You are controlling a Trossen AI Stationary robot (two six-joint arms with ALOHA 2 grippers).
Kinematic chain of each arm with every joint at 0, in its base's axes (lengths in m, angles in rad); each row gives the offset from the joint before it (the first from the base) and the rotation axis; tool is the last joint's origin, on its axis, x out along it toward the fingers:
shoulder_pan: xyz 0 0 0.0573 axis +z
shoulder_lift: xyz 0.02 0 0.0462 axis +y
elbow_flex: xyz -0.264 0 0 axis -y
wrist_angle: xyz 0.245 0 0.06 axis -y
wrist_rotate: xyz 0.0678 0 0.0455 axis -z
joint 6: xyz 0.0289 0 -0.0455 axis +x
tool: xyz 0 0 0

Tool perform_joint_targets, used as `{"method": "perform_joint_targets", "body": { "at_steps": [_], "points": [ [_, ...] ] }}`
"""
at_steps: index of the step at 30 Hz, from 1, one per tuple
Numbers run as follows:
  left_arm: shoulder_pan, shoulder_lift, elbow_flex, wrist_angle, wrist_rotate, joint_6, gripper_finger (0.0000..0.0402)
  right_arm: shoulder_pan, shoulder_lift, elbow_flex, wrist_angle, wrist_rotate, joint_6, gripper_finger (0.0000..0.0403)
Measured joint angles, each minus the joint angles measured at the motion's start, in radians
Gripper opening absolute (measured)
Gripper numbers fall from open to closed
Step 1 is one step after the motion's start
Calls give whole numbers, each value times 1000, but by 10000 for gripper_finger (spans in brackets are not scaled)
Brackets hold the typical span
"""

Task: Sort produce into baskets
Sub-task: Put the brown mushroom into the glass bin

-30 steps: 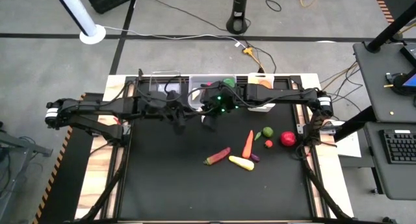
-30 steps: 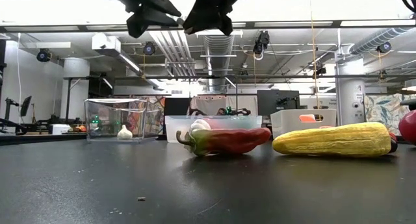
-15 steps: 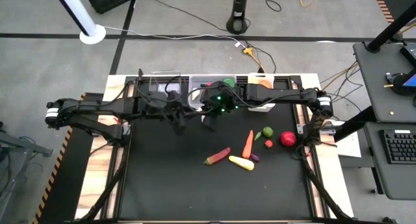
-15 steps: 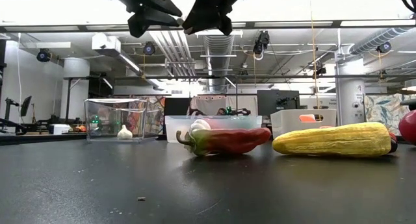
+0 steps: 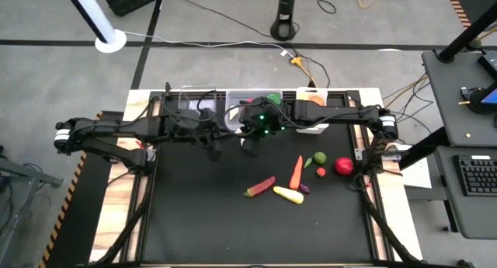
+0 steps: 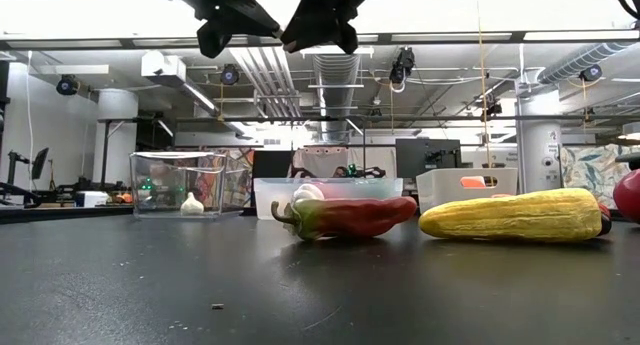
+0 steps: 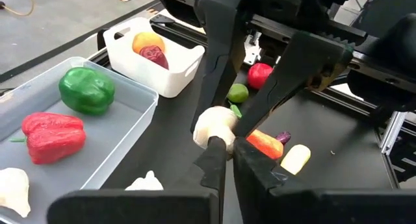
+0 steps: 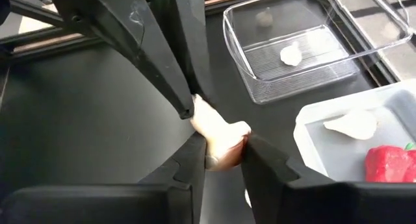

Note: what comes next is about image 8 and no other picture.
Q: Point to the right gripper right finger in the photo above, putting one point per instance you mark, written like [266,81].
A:
[308,204]

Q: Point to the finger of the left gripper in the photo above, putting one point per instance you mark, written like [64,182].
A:
[130,39]
[188,29]

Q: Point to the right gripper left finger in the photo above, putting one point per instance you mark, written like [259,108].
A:
[130,204]

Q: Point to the red bell pepper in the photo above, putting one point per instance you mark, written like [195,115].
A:
[386,164]

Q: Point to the large beige garlic bulb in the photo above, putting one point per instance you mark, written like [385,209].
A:
[352,124]

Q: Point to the white garlic bulb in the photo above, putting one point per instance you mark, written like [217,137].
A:
[291,54]

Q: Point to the brown cap mushroom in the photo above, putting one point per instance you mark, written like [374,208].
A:
[221,136]

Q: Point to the frosted plastic bin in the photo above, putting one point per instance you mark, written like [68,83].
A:
[341,152]

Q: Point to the clear plastic bin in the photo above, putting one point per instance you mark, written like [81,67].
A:
[308,81]

